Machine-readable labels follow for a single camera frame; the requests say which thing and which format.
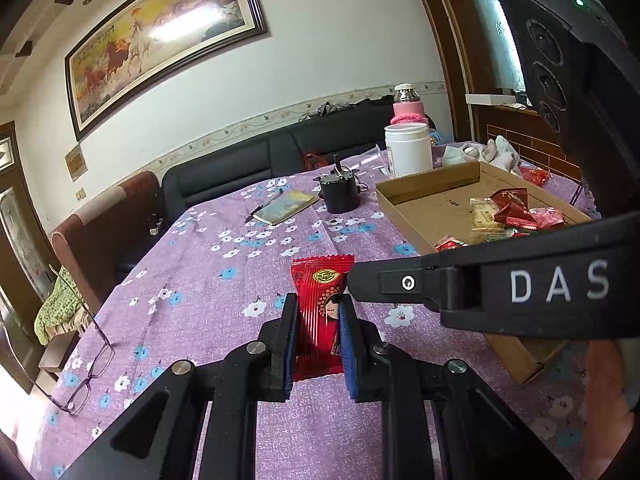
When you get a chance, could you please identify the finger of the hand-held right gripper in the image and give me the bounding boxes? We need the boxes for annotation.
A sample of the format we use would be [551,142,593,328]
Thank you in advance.
[346,254,482,313]

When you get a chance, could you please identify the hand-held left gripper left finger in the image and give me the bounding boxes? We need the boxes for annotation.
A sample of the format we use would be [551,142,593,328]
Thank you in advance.
[60,292,301,480]

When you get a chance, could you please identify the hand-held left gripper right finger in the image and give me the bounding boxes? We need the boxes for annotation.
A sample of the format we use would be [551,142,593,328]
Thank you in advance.
[339,294,576,480]

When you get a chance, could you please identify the red girl-face snack packet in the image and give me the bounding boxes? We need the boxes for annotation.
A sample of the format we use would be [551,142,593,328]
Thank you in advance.
[291,255,356,383]
[530,207,566,231]

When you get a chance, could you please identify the cardboard box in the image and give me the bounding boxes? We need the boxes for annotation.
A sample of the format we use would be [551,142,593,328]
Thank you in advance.
[375,160,601,388]

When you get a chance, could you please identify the dark red foil snack packet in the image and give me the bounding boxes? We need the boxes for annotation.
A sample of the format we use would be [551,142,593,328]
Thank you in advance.
[492,187,538,231]

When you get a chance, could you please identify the yellow biscuit packet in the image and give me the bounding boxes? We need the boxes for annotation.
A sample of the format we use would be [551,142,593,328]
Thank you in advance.
[469,196,506,246]

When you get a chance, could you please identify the person's right hand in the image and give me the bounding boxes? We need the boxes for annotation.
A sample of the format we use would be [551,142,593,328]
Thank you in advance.
[581,337,640,478]

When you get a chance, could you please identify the purple floral tablecloth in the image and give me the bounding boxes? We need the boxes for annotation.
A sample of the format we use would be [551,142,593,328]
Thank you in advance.
[27,147,601,480]

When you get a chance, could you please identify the black cylindrical container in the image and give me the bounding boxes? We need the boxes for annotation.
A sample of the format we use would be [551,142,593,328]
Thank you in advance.
[312,154,370,214]

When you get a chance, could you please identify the red plastic bag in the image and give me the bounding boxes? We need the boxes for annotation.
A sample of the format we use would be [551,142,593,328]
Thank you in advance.
[520,166,551,186]

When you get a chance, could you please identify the clear plastic cup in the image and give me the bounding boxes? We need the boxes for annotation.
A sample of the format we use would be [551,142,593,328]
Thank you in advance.
[357,144,396,177]

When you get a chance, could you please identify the yellow notebook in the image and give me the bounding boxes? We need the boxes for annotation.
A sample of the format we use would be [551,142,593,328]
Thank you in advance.
[252,190,320,227]

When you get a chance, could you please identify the white plastic jar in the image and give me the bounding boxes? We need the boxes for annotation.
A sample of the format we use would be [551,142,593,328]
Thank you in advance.
[384,124,433,179]

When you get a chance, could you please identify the black pen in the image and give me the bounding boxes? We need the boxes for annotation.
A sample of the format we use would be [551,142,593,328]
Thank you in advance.
[244,191,286,223]

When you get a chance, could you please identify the white cloth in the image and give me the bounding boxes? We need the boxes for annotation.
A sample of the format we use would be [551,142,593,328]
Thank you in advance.
[442,135,523,176]

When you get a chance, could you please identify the wooden cabinet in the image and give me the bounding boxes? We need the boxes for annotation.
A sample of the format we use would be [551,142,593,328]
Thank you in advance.
[405,0,586,183]

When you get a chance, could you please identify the bottle in pink knit sleeve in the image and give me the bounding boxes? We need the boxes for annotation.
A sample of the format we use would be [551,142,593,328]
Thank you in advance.
[390,84,431,128]

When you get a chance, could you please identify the dark clothes pile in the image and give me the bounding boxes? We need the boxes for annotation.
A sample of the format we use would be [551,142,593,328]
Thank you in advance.
[300,95,396,116]

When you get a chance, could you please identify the black leather sofa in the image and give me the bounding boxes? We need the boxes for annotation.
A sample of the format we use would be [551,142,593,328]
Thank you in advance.
[161,102,401,221]

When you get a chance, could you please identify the purple-framed eyeglasses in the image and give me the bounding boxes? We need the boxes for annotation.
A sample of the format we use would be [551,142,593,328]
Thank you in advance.
[32,264,117,416]

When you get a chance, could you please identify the white flat box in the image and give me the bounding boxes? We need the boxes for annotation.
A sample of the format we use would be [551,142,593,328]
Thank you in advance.
[465,91,528,107]

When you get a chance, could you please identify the brown armchair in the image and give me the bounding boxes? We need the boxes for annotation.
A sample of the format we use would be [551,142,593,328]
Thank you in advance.
[50,170,166,311]

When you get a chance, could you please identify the wooden stool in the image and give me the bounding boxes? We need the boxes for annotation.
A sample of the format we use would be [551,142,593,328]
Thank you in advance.
[37,330,81,386]

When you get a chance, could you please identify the green cushion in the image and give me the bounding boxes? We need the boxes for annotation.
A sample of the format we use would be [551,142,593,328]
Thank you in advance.
[34,267,83,346]

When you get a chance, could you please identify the wooden glass door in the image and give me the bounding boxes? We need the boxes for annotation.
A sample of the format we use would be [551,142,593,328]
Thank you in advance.
[0,120,53,396]

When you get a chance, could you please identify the framed horse painting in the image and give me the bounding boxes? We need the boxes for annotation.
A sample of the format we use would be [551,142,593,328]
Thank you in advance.
[64,0,271,142]

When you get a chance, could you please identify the small wall plaque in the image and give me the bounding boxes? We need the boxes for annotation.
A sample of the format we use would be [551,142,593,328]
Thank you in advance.
[65,144,90,182]

